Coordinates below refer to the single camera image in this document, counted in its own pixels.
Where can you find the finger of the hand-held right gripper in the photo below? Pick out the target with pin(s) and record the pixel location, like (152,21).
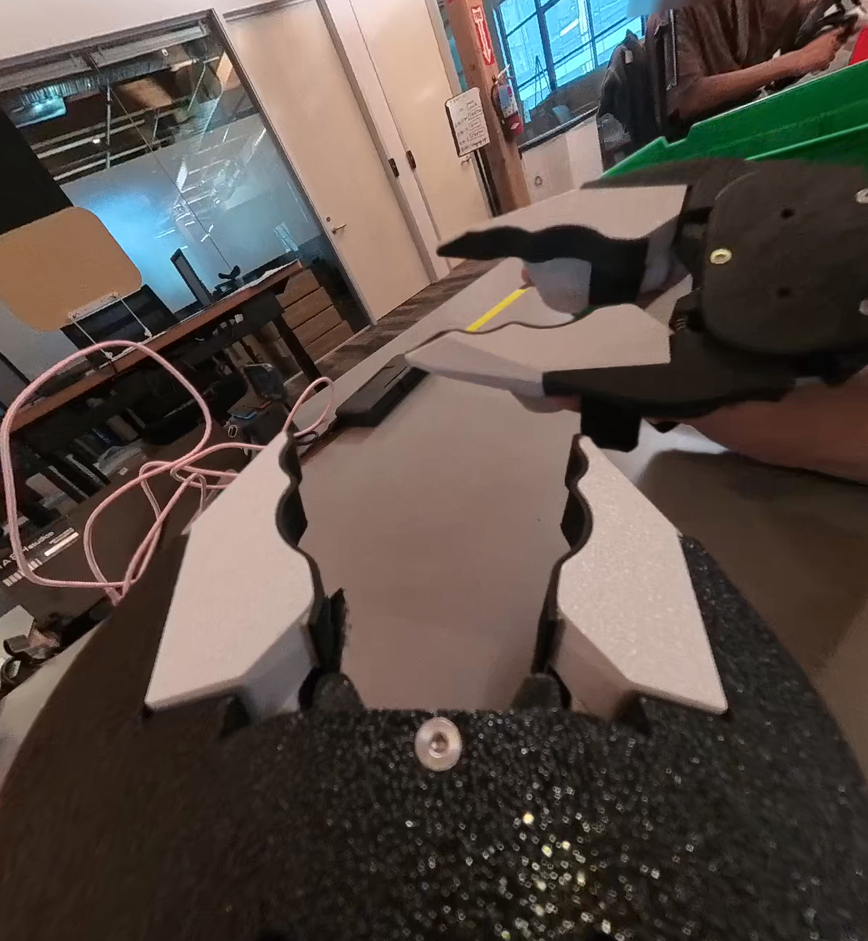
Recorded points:
(595,213)
(566,342)

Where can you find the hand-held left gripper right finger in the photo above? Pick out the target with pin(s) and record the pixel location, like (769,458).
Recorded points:
(632,588)

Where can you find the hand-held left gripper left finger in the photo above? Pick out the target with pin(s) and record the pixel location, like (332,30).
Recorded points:
(235,588)

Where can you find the green plastic bin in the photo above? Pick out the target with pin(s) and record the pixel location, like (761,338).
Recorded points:
(772,125)

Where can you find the person's right hand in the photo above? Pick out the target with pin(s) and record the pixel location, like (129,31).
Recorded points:
(831,434)

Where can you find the wooden pillar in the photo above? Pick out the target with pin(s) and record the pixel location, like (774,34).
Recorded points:
(504,176)

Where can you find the fire extinguisher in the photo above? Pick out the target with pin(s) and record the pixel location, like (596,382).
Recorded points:
(509,110)

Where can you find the white paper notice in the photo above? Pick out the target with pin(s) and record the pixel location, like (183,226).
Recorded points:
(469,121)

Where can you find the black power adapter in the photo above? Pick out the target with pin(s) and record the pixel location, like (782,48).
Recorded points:
(375,393)

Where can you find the white door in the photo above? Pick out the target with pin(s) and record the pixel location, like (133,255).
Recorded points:
(316,147)
(419,88)

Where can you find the wooden work table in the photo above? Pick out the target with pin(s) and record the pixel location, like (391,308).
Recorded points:
(184,331)

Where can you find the tan rounded board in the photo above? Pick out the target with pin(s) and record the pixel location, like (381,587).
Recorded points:
(52,268)

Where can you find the glass partition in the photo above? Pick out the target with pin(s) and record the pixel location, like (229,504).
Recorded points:
(184,184)

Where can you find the black flat panel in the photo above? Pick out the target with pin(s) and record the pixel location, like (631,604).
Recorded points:
(0,176)

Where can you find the red wall sign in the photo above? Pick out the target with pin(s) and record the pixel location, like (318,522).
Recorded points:
(484,37)

